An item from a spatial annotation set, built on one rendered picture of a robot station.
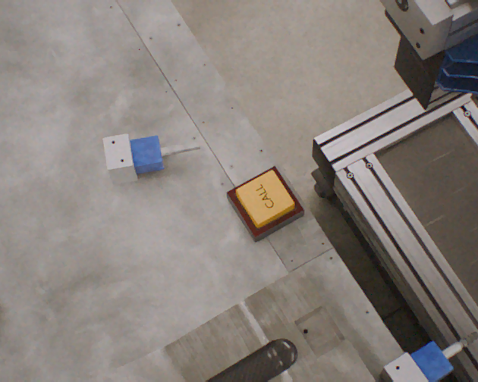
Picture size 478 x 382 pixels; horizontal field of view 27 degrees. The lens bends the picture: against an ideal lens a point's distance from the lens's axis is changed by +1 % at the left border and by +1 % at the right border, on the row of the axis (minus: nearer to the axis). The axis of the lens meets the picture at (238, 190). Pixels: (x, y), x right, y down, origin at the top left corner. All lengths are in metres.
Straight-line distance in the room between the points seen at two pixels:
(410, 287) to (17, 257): 0.85
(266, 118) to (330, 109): 0.15
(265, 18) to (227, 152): 1.09
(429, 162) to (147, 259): 0.87
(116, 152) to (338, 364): 0.42
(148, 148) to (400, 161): 0.81
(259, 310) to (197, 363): 0.10
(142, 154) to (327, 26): 1.16
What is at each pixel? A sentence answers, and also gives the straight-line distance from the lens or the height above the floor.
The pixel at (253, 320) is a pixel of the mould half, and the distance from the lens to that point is 1.23.
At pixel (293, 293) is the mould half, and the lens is 1.24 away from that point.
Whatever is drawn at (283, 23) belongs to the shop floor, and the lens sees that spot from 2.46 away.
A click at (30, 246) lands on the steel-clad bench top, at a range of 1.40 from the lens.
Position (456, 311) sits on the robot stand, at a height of 0.23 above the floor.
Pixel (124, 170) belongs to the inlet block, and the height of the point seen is 0.84.
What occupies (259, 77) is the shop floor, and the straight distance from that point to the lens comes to 2.38.
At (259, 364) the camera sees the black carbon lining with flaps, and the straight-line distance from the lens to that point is 1.23.
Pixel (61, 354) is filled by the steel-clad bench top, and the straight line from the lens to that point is 1.34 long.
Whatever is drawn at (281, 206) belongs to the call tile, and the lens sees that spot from 1.34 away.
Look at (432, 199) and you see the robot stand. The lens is 2.04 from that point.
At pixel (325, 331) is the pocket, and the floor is 0.86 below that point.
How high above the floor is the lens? 2.08
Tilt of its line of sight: 67 degrees down
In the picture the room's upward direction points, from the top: 5 degrees counter-clockwise
